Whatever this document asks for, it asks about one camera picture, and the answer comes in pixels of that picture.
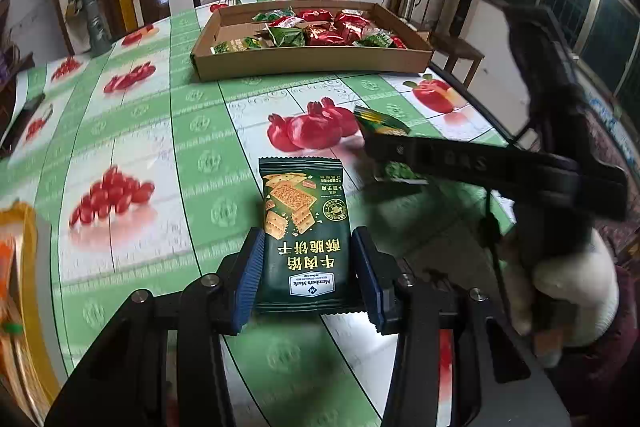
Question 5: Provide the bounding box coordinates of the bright green snack packet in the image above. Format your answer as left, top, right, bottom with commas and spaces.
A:
354, 104, 430, 185

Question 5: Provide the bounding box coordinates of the wooden stool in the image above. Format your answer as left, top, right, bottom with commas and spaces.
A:
429, 31, 487, 84

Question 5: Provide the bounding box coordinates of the white tray with yellow tape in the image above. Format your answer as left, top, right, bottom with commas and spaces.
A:
0, 201, 63, 410

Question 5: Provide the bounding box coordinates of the barred window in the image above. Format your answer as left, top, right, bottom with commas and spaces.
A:
482, 0, 640, 110

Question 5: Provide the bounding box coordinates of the orange snack packet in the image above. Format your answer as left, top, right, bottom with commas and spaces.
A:
0, 227, 22, 293

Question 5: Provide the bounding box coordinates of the cardboard tray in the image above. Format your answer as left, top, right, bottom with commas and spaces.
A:
190, 1, 434, 82

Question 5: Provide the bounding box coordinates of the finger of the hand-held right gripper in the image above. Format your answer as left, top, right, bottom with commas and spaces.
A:
362, 133, 583, 204

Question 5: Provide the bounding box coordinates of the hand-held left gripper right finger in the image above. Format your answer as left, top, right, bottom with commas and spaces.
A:
350, 227, 572, 427

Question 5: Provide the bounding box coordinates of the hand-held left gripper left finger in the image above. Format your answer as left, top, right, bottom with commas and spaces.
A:
44, 227, 267, 427

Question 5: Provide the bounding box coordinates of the person's right hand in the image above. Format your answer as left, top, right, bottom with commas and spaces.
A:
500, 227, 622, 369

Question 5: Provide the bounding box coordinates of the pile of red green packets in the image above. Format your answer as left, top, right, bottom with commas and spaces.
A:
210, 7, 408, 55

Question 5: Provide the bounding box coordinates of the grey green bottle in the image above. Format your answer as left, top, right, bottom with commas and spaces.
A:
67, 0, 113, 56

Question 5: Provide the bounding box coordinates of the dark green cracker packet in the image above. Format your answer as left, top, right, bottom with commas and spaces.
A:
256, 156, 358, 315

